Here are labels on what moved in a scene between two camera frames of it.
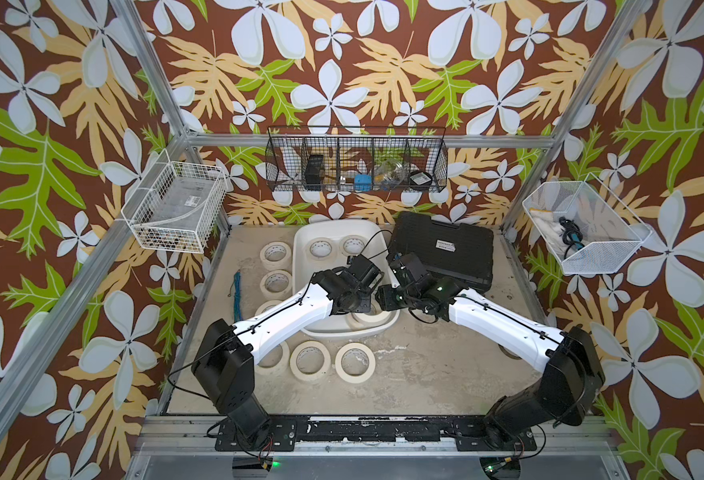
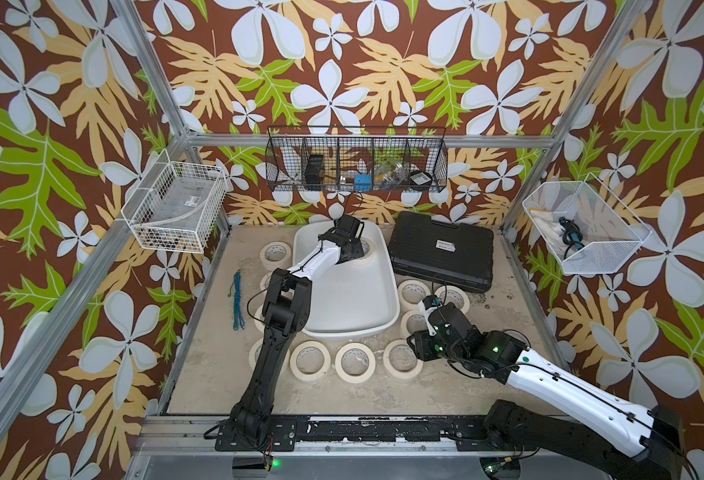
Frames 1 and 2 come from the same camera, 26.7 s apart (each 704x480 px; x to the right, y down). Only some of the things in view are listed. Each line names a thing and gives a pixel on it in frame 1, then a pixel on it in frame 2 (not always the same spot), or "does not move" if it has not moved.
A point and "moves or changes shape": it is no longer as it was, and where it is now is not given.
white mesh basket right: [588, 232] does not move
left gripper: [366, 300] -> [358, 249]
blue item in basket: [362, 182] does not move
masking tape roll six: [362, 320] -> [413, 321]
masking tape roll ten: [355, 362] does not move
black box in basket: [313, 172] does not move
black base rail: [283, 434] does not move
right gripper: [384, 300] -> [419, 343]
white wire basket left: [178, 210] does not move
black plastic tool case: [458, 250] does not move
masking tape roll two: [275, 256] does not move
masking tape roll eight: [276, 363] moves or changes shape
